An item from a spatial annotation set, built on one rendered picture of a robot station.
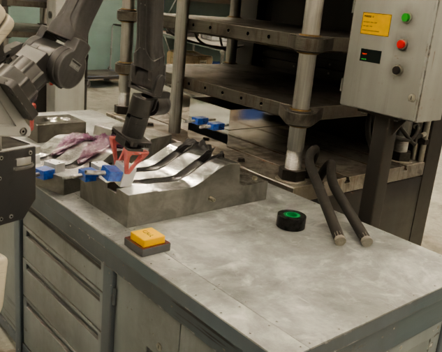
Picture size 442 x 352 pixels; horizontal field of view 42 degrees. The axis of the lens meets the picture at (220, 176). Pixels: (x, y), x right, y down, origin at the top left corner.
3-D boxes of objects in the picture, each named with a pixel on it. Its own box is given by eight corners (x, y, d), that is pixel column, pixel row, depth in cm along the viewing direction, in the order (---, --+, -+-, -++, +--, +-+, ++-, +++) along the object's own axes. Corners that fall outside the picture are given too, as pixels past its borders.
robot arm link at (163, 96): (130, 63, 143) (158, 75, 140) (156, 65, 153) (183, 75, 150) (119, 110, 147) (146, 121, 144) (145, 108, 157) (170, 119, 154)
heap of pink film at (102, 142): (85, 165, 176) (86, 141, 174) (45, 154, 185) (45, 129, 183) (140, 151, 198) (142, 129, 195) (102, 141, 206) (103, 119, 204)
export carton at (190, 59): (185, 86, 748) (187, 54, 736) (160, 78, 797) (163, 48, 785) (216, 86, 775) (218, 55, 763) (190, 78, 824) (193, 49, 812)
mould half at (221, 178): (126, 228, 148) (129, 178, 144) (79, 197, 167) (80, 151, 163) (265, 199, 180) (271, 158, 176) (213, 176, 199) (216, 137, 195)
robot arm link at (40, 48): (9, 59, 107) (30, 68, 105) (45, 26, 112) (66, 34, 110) (27, 93, 115) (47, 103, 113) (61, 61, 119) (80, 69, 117)
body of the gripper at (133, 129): (130, 134, 154) (137, 108, 152) (151, 150, 148) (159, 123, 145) (109, 132, 150) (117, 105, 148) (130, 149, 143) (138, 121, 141)
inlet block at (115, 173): (87, 186, 144) (93, 167, 142) (78, 177, 147) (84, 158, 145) (130, 187, 153) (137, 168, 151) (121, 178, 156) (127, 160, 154)
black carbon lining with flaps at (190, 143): (135, 192, 154) (137, 158, 152) (106, 175, 166) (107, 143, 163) (233, 176, 176) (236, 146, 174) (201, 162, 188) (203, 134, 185)
